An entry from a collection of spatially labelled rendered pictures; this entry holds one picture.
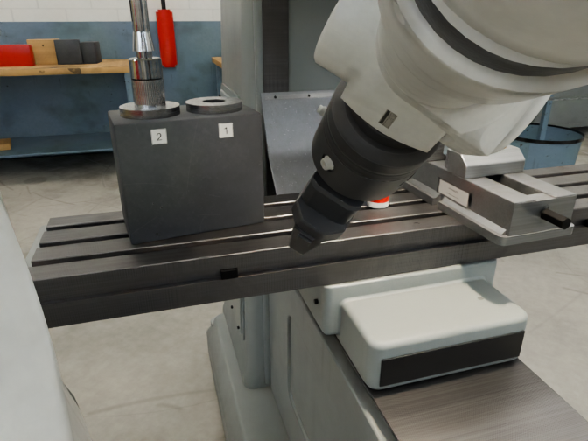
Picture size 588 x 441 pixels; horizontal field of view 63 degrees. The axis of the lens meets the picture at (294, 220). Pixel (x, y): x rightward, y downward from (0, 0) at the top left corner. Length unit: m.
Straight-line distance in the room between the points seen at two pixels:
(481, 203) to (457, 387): 0.29
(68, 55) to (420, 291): 3.94
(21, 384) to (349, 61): 0.23
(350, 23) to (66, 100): 4.79
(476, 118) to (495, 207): 0.58
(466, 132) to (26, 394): 0.22
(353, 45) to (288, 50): 0.86
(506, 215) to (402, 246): 0.17
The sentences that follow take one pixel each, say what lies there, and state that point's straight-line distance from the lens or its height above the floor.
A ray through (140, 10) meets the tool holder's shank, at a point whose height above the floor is 1.26.
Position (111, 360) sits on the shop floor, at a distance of 2.09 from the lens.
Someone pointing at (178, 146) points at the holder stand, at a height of 1.07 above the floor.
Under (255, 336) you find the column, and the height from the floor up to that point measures 0.39.
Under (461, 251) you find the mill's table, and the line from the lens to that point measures 0.89.
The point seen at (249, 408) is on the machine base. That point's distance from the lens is 1.50.
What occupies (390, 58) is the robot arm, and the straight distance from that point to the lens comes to 0.20.
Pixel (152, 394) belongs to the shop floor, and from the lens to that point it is 1.89.
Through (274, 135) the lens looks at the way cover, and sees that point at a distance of 1.13.
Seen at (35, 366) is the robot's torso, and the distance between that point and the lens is 0.20.
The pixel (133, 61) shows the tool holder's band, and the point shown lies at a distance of 0.76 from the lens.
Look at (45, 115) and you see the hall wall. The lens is 5.10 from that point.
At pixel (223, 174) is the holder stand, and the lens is 0.76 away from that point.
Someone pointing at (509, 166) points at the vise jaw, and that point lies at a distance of 0.92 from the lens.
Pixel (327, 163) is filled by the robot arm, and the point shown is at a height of 1.15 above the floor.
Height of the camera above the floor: 1.25
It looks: 23 degrees down
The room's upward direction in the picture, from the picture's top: straight up
